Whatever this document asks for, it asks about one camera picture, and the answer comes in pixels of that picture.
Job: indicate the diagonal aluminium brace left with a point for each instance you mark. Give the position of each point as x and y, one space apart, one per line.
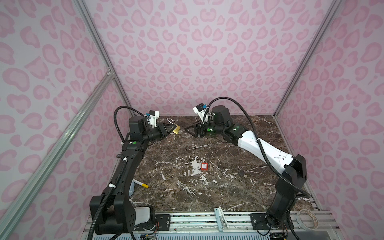
33 186

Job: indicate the aluminium corner post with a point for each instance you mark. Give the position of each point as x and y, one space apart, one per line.
332 12
91 27

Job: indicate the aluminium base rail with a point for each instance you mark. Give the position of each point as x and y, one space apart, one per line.
242 226

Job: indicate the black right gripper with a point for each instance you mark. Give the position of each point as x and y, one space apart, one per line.
196 127

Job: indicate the aluminium clamp bracket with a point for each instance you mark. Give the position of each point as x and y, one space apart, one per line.
221 219

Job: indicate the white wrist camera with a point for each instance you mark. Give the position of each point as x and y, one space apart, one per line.
203 112
152 117

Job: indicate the roll of clear tape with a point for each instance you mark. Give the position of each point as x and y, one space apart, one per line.
307 220

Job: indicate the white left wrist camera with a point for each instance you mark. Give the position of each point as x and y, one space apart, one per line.
152 117

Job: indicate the brass padlock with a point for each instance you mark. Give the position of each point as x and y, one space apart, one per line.
176 128

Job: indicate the yellow white marker pen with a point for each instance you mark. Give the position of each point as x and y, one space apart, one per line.
140 184

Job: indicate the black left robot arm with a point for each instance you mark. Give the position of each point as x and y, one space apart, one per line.
112 211

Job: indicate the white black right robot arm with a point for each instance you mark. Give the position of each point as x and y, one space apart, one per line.
290 170

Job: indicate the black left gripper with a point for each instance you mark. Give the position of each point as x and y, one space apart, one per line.
161 130

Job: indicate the aluminium corner post right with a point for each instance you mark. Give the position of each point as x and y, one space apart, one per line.
332 12

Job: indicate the aluminium corner post left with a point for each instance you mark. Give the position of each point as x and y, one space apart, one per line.
91 27

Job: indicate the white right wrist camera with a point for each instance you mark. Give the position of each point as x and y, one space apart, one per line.
203 112

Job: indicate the red safety padlock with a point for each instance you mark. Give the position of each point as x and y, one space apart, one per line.
204 164

